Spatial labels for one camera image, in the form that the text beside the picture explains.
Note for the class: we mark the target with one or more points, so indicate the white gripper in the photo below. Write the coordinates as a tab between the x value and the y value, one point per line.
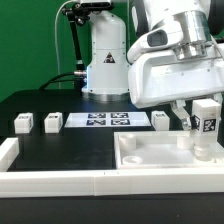
159	78

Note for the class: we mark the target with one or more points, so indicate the white square table top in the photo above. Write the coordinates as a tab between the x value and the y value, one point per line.
162	149

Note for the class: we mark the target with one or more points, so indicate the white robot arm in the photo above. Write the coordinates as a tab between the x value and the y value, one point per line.
187	20

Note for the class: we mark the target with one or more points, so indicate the white U-shaped obstacle fence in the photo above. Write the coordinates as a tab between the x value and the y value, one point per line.
103	182

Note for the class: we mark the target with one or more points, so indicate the white marker sheet with tags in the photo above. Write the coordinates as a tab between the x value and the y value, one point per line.
107	119

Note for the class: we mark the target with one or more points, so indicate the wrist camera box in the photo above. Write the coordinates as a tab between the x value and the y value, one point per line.
152	41

